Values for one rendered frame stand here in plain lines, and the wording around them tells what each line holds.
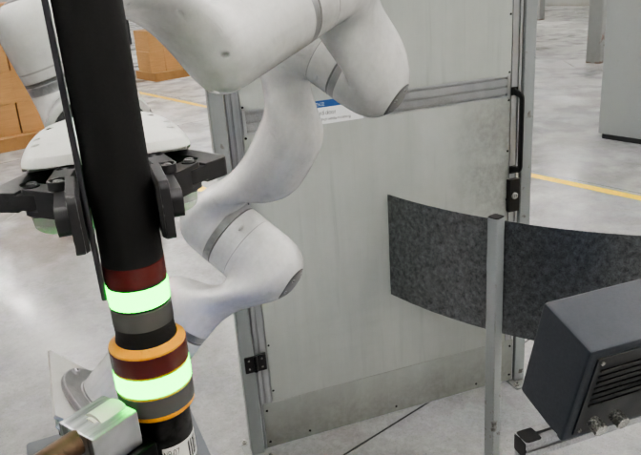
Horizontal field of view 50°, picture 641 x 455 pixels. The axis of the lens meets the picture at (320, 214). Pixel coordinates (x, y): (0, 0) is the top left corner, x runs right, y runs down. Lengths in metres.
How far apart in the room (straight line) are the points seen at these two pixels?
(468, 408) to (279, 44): 2.42
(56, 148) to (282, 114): 0.59
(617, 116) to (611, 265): 4.83
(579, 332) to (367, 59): 0.48
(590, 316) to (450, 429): 1.84
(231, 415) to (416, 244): 1.12
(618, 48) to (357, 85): 6.06
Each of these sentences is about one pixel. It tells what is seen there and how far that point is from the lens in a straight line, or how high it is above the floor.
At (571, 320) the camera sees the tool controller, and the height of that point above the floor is 1.24.
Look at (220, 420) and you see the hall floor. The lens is 3.00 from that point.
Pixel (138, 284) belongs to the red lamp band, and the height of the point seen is 1.59.
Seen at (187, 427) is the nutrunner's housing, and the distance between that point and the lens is 0.43.
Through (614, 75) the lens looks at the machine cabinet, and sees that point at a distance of 6.94.
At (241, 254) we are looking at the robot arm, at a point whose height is 1.31.
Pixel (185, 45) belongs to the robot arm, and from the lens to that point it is 0.67.
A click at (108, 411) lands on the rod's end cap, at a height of 1.52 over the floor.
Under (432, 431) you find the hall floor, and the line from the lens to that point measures 2.85.
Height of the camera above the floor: 1.74
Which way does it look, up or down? 20 degrees down
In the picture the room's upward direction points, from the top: 4 degrees counter-clockwise
